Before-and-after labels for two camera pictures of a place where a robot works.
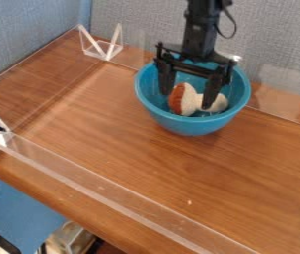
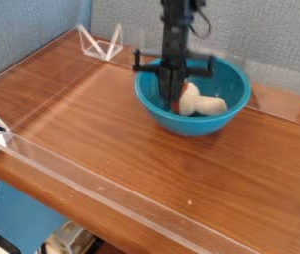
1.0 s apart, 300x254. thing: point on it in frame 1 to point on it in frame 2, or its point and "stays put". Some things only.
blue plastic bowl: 156,103 stays put
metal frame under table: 72,239 stays put
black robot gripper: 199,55 to 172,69
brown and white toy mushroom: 185,101 stays put
